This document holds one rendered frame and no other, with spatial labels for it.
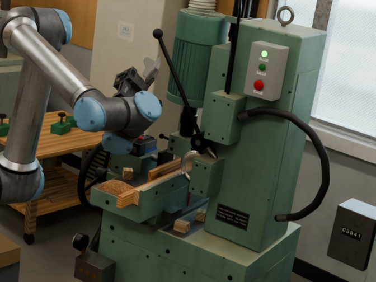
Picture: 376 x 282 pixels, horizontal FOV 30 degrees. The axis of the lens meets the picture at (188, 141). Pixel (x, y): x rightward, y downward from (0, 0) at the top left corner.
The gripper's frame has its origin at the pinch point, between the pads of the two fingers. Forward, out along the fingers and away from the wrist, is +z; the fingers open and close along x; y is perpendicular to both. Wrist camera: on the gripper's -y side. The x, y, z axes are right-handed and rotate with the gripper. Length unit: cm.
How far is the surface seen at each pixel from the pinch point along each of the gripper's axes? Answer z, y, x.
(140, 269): -40, -47, 34
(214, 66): 5.5, -15.5, -15.5
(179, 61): 9.1, -9.7, -4.4
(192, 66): 6.6, -12.5, -8.5
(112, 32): 145, -52, 113
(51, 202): 55, -79, 159
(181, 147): -4.5, -33.0, 11.7
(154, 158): -2.5, -34.0, 25.9
